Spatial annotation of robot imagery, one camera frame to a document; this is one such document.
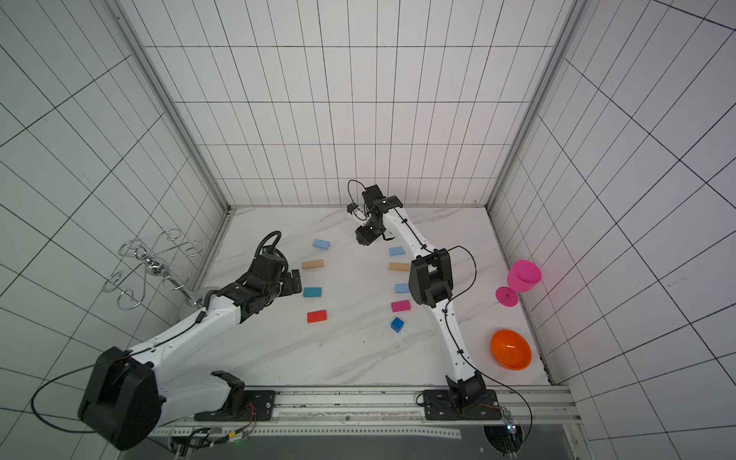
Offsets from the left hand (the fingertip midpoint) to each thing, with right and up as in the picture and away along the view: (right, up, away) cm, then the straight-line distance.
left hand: (283, 283), depth 87 cm
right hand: (+27, +17, +16) cm, 36 cm away
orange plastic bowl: (+68, -18, -6) cm, 70 cm away
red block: (+10, -11, +1) cm, 15 cm away
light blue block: (+8, +11, +21) cm, 25 cm away
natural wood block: (+8, +4, +15) cm, 17 cm away
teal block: (+7, -5, +9) cm, 12 cm away
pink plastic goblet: (+71, +3, -6) cm, 72 cm away
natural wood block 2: (+37, +3, +13) cm, 40 cm away
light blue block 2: (+37, +9, +16) cm, 41 cm away
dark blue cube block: (+35, -12, -1) cm, 38 cm away
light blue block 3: (+38, -3, +9) cm, 39 cm away
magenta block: (+37, -8, +5) cm, 39 cm away
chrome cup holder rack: (-25, +13, -14) cm, 32 cm away
